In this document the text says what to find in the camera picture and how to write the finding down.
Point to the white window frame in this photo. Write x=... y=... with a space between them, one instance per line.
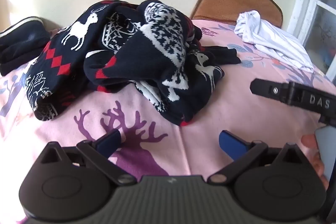
x=304 y=3

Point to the person's right hand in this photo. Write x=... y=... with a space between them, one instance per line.
x=309 y=142

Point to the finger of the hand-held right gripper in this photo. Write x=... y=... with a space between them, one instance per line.
x=267 y=90

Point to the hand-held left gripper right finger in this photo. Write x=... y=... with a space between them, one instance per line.
x=231 y=145

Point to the white garment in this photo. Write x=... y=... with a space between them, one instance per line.
x=270 y=40

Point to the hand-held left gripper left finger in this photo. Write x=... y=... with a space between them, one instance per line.
x=110 y=140

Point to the pink printed bedsheet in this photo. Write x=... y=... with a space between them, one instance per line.
x=204 y=113

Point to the navy reindeer pattern sweater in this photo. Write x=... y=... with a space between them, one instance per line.
x=147 y=56

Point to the folded black white-striped clothes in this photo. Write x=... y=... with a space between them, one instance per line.
x=21 y=45

